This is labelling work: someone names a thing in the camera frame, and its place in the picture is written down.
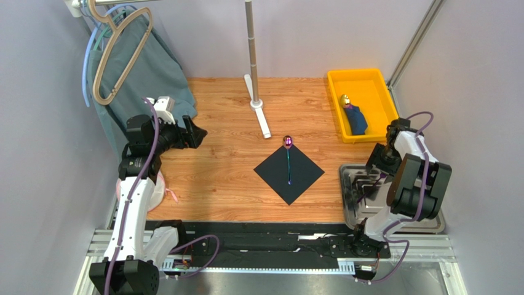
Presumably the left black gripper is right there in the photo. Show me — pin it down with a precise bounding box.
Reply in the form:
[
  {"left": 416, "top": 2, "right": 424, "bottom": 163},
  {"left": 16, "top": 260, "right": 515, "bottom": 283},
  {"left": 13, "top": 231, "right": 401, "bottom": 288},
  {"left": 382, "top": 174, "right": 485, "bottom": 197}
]
[{"left": 149, "top": 116, "right": 207, "bottom": 155}]

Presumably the black paper napkin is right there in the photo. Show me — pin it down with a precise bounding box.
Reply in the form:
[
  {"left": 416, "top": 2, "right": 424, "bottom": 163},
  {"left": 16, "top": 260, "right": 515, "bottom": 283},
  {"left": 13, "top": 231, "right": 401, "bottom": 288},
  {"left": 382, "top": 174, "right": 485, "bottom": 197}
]
[{"left": 254, "top": 146, "right": 325, "bottom": 205}]

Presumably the iridescent purple spoon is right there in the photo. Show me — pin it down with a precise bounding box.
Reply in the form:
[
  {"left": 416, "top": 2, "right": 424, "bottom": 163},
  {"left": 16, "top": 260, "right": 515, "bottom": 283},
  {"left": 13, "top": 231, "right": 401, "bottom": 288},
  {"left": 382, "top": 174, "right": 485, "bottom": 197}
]
[{"left": 282, "top": 135, "right": 293, "bottom": 185}]

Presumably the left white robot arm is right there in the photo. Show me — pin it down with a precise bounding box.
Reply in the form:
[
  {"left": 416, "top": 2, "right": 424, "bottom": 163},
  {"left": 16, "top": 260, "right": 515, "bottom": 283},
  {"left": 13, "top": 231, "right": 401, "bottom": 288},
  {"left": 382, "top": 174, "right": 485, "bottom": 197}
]
[{"left": 89, "top": 115, "right": 207, "bottom": 294}]

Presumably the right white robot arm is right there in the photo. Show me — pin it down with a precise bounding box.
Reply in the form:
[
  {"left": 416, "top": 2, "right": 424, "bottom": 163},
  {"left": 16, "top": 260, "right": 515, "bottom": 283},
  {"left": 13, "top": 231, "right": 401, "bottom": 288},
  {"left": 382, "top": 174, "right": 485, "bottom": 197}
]
[{"left": 351, "top": 118, "right": 452, "bottom": 257}]

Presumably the rolled dark blue napkin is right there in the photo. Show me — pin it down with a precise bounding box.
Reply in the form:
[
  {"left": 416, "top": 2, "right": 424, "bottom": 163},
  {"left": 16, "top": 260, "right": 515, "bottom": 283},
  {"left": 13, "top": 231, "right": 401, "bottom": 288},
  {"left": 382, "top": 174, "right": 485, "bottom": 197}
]
[{"left": 344, "top": 105, "right": 368, "bottom": 135}]

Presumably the metal tray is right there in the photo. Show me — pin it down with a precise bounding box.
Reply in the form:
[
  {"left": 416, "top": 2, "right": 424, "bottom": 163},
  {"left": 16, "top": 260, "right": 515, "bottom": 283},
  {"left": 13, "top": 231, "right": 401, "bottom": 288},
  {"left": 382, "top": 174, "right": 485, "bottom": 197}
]
[{"left": 339, "top": 163, "right": 445, "bottom": 234}]

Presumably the pink rimmed white mesh basket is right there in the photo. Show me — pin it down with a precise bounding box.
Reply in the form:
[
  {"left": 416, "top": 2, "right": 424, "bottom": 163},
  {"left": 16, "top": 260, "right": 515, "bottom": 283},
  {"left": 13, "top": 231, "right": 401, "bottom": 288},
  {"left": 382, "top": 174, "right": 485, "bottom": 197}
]
[{"left": 115, "top": 171, "right": 179, "bottom": 213}]

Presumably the white stand base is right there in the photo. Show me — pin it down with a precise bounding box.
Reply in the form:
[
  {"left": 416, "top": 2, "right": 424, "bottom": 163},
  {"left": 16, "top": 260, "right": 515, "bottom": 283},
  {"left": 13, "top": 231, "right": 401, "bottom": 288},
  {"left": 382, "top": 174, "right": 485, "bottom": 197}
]
[{"left": 244, "top": 74, "right": 271, "bottom": 139}]

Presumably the yellow plastic bin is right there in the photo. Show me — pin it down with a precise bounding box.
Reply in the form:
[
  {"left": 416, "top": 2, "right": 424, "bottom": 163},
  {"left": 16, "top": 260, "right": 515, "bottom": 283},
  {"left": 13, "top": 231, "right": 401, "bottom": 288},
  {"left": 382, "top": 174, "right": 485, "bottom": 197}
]
[{"left": 327, "top": 68, "right": 399, "bottom": 144}]

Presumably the teal hanging cloth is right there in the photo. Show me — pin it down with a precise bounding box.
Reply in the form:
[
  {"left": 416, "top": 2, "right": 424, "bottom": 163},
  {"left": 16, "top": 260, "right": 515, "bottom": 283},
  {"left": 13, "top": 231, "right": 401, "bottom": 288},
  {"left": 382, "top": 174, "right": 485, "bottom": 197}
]
[{"left": 94, "top": 20, "right": 197, "bottom": 162}]

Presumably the beige clothes hanger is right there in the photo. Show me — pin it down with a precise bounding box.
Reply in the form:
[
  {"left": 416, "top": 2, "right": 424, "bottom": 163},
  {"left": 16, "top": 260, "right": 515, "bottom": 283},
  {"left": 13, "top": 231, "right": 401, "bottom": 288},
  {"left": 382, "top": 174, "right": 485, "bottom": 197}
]
[{"left": 87, "top": 1, "right": 154, "bottom": 106}]

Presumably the green clothes hanger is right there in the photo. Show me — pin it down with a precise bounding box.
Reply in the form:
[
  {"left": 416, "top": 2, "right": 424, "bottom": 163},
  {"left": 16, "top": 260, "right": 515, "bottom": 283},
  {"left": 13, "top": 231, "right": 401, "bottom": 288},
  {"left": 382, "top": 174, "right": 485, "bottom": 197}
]
[{"left": 94, "top": 9, "right": 127, "bottom": 50}]

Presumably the metal stand pole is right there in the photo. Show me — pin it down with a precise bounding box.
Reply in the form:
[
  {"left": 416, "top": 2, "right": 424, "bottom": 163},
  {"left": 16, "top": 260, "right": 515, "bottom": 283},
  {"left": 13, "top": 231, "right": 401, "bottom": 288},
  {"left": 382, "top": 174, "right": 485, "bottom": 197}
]
[{"left": 244, "top": 1, "right": 263, "bottom": 109}]

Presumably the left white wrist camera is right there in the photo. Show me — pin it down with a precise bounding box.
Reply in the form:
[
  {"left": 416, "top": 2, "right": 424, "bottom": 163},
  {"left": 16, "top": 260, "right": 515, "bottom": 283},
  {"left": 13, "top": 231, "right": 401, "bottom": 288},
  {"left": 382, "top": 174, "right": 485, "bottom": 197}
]
[{"left": 147, "top": 96, "right": 176, "bottom": 125}]

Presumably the aluminium frame rail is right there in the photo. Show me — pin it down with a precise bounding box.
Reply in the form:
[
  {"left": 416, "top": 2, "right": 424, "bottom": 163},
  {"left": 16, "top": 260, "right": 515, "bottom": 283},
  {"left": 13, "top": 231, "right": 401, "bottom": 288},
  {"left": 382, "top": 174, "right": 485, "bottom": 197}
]
[{"left": 73, "top": 229, "right": 467, "bottom": 295}]

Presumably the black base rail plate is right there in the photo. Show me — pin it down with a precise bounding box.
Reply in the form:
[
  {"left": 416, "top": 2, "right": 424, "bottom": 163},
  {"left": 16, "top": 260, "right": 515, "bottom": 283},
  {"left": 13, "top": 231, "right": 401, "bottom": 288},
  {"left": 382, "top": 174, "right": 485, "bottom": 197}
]
[{"left": 110, "top": 219, "right": 392, "bottom": 271}]

